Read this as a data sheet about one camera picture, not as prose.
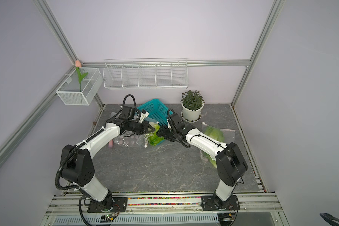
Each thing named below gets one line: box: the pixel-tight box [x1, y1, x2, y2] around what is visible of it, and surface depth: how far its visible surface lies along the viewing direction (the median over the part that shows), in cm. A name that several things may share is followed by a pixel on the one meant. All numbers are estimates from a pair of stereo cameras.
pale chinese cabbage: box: [147, 123, 165, 147], surface depth 84 cm
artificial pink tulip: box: [75, 59, 89, 92], surface depth 91 cm
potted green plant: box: [180, 90, 205, 123], surface depth 102 cm
